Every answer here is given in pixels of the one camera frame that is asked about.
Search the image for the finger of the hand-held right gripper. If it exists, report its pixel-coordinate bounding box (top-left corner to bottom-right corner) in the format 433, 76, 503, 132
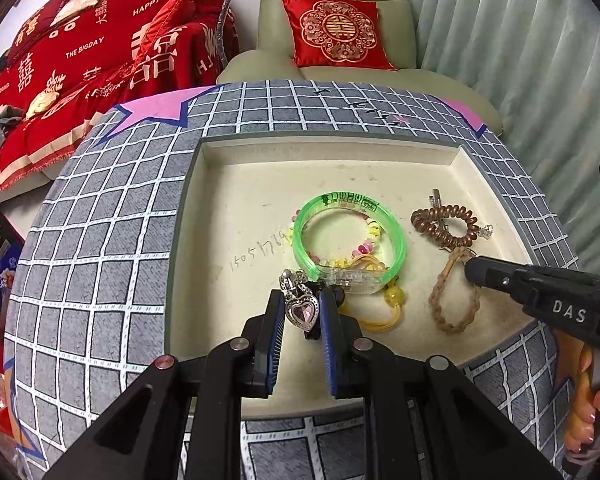
462, 255, 533, 307

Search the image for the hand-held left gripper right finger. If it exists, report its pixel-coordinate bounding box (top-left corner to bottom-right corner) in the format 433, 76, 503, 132
317, 285, 563, 480

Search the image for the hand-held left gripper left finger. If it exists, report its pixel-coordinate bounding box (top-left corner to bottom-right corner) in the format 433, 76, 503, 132
45, 287, 287, 480

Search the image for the silver heart pendant keychain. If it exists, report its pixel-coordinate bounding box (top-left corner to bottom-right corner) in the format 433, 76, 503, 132
279, 269, 326, 333

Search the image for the brown braided bracelet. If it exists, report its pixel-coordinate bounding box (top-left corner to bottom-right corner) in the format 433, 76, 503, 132
427, 247, 481, 333

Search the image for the yellow cord bracelet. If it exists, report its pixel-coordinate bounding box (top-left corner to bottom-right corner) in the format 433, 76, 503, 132
337, 252, 408, 333

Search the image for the green translucent bangle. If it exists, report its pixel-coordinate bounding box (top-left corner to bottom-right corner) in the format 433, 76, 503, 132
292, 190, 408, 295

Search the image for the brown coil hair tie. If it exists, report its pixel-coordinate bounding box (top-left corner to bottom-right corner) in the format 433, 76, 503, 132
411, 204, 479, 250

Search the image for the beige tray with green rim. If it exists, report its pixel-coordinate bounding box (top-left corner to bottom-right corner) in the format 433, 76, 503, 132
164, 132, 578, 420

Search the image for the person's right hand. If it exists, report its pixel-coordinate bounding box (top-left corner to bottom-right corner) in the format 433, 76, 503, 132
564, 350, 600, 461

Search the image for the silver rhinestone hair clip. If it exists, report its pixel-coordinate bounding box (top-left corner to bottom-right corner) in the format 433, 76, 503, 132
430, 189, 496, 252

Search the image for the pink star sticker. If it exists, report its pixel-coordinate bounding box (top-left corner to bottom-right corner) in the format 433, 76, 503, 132
437, 97, 488, 138
102, 85, 223, 143

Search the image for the grey checked tablecloth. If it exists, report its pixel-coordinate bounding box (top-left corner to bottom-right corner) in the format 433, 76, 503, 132
2, 80, 581, 480

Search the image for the pale green curtain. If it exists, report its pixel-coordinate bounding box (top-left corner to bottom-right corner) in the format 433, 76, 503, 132
395, 0, 600, 281

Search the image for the red embroidered cushion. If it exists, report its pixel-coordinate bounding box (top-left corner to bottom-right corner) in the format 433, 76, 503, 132
280, 0, 398, 72

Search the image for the red printed blanket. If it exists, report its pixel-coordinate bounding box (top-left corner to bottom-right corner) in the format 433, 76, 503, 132
0, 0, 241, 206

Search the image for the red pillow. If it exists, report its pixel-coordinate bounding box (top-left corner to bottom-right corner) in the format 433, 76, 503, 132
10, 0, 78, 53

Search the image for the yellow pink bead bracelet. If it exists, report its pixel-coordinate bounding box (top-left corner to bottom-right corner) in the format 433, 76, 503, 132
289, 207, 383, 268

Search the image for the striped hanging cord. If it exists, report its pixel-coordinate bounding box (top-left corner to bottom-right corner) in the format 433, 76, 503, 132
219, 0, 251, 73

